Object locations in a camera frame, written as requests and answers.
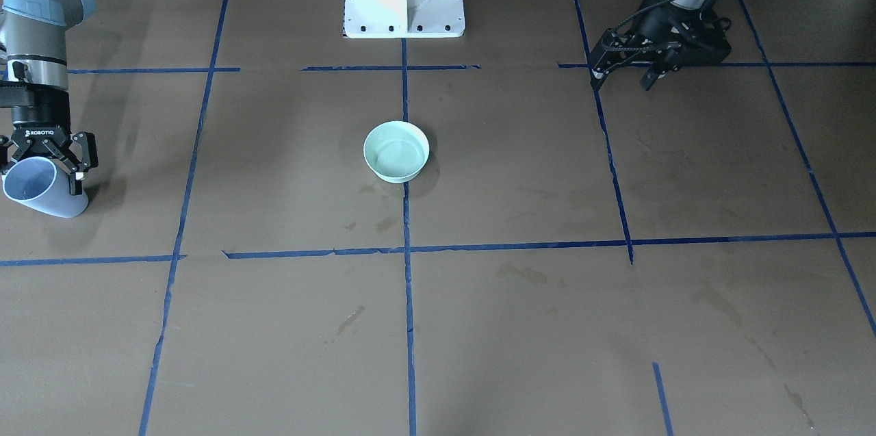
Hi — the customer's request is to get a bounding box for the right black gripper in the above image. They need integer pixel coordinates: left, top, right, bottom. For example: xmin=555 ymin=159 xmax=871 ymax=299
xmin=1 ymin=88 xmax=99 ymax=196

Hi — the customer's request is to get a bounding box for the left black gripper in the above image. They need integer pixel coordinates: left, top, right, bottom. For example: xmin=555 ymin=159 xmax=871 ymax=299
xmin=589 ymin=0 xmax=732 ymax=93

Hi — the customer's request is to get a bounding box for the light blue plastic cup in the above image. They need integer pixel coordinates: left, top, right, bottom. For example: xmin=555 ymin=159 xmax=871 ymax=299
xmin=3 ymin=157 xmax=90 ymax=218

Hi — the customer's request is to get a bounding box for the mint green ceramic bowl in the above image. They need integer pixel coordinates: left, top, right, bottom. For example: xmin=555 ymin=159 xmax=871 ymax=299
xmin=363 ymin=120 xmax=430 ymax=183

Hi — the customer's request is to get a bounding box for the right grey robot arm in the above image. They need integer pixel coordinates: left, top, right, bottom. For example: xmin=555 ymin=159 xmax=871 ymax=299
xmin=1 ymin=0 xmax=99 ymax=196

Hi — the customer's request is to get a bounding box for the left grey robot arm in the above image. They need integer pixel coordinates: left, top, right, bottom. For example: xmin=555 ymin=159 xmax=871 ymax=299
xmin=589 ymin=0 xmax=732 ymax=92

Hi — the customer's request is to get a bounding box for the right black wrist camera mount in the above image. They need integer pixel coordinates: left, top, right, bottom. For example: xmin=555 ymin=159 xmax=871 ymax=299
xmin=1 ymin=61 xmax=32 ymax=109

